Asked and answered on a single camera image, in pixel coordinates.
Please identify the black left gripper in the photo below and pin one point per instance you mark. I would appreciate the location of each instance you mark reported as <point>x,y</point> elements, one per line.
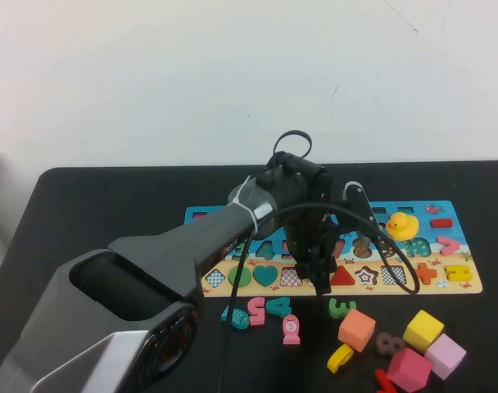
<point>302,237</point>

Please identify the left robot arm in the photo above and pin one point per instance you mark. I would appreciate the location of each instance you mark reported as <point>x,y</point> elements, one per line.
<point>150,262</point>

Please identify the red triangle piece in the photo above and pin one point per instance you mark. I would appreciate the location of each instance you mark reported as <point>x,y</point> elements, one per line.
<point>345,279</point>

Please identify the green number three piece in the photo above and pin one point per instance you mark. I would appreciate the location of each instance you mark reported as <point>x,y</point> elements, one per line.
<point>340,311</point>

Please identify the teal number four piece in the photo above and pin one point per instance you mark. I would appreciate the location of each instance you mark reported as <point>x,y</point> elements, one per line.
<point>282,308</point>

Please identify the teal heart piece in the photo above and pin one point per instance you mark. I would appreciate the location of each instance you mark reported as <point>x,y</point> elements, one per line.
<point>266,276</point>

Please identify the green circle piece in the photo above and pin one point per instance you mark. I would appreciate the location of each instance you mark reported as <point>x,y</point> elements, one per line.
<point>245,278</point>

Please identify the pink number five piece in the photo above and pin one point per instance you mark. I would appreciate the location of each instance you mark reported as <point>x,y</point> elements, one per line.
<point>257,318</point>

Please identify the yellow number piece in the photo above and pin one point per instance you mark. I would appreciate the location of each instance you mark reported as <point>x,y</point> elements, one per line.
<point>338,359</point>

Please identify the brown number eight piece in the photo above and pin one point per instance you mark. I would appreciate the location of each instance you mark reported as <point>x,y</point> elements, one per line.
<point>385,348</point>

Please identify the orange plus sign piece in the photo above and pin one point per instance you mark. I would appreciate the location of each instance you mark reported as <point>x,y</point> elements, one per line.
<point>426,273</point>

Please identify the colourful number shape puzzle board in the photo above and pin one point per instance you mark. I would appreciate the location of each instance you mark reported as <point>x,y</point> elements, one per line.
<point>437,288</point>

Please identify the red number seven piece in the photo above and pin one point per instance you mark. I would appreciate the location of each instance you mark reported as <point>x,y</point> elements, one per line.
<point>382,381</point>

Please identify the red minus sign piece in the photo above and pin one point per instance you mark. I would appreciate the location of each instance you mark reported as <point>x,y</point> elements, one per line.
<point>442,223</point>

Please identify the pink greater-than sign piece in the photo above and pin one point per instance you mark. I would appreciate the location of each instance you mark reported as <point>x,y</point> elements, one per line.
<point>451,245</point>

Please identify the yellow equals sign piece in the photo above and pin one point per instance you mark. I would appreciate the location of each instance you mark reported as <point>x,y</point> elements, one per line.
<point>458,277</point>

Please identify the pink wooden fish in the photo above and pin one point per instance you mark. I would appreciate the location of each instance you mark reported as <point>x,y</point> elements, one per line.
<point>291,328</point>

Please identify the orange wooden cube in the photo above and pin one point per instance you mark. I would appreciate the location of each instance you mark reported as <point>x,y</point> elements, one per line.
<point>356,331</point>

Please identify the teal wooden fish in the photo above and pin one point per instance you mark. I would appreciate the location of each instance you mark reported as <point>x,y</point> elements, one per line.
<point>238,318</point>

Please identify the yellow rubber duck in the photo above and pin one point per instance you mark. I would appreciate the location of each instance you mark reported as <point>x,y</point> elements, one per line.
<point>402,227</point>

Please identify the yellow wooden cube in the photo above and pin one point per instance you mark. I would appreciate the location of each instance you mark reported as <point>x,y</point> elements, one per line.
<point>422,329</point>

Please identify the red wooden cube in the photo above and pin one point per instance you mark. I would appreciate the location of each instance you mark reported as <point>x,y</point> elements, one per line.
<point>408,368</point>

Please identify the pink wooden cube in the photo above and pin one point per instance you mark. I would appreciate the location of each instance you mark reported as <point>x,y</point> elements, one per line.
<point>445,355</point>

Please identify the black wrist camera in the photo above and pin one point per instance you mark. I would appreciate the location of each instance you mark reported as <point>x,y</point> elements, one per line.
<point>361,204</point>

